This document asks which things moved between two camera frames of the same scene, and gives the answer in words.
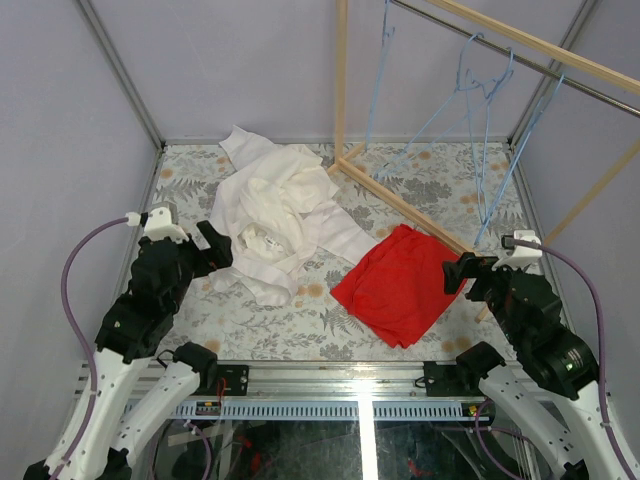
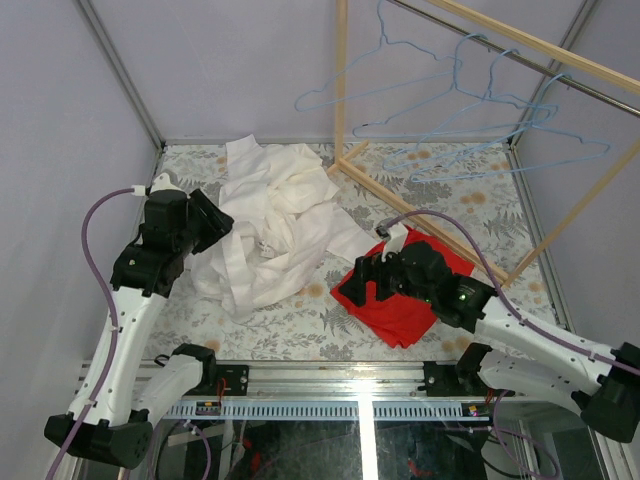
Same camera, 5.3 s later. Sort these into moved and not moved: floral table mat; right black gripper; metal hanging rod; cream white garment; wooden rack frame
Moved: right black gripper
Not moved: wooden rack frame; floral table mat; cream white garment; metal hanging rod
